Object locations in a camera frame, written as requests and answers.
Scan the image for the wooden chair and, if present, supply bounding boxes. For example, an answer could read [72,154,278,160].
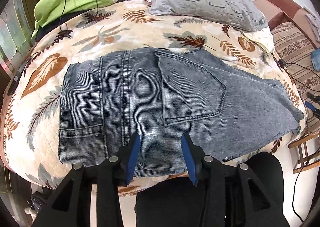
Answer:
[287,133,320,174]

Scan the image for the leaf print blanket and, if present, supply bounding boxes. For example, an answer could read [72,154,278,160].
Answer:
[0,0,307,196]

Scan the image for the black floor cable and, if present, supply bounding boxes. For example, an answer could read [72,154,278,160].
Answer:
[293,157,320,219]

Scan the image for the black charger cable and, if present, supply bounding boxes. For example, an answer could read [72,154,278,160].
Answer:
[282,60,320,88]

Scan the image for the brown pink sofa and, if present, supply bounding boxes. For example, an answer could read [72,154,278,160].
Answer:
[254,0,320,135]

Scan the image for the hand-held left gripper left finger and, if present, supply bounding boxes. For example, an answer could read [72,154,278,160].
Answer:
[32,132,141,227]

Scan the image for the black flat device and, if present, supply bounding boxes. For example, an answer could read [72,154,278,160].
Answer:
[7,65,25,96]

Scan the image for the striped sofa cover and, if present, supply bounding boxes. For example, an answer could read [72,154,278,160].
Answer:
[271,22,320,135]

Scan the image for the lime green cloth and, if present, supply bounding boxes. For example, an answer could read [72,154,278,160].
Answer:
[31,0,110,40]

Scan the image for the cream cloth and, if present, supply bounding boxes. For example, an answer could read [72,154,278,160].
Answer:
[244,28,275,53]

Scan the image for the wooden door with glass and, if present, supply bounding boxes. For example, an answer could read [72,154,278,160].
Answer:
[0,0,43,75]

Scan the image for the thin black cable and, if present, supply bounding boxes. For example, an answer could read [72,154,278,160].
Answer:
[59,0,99,33]

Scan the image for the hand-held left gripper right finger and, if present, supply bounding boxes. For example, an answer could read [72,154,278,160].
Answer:
[181,132,288,227]

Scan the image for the light grey garment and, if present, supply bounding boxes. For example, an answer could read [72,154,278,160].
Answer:
[304,5,320,33]

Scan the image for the blue denim pants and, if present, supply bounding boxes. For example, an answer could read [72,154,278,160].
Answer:
[58,47,305,177]

